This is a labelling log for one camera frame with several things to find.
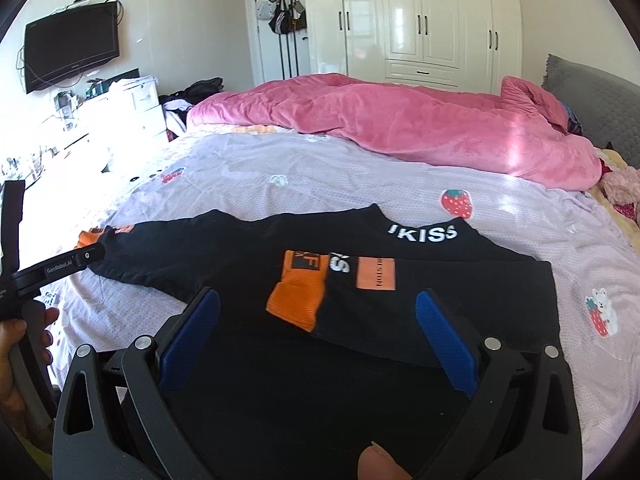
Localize lilac strawberry bed sheet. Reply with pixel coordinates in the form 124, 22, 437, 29
23, 133, 639, 472

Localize black IKISS t-shirt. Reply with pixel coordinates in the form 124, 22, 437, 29
92, 206, 560, 479

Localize black wall television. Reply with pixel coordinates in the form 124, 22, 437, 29
23, 0, 122, 94

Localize right hand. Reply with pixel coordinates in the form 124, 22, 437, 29
357, 442, 412, 480

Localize left hand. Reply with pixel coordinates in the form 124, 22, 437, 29
1, 300, 58, 427

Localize pink plush blanket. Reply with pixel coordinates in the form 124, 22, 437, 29
186, 74, 602, 191

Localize light pink fuzzy garment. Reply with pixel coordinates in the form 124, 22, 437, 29
599, 167, 640, 223

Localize white wardrobe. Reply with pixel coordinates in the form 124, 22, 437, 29
306, 0, 522, 93

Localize white drawer cabinet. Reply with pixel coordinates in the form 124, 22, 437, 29
76, 76, 168, 165

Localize white door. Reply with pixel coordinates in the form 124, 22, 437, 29
245, 0, 311, 84

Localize dark clothes pile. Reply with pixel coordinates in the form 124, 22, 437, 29
158, 77, 224, 112

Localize grey quilted headboard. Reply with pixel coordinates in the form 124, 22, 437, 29
542, 54, 640, 168

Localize hanging bags on door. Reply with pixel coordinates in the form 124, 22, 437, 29
256, 0, 307, 36

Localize yellow blanket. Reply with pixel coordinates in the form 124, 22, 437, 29
589, 148, 639, 252

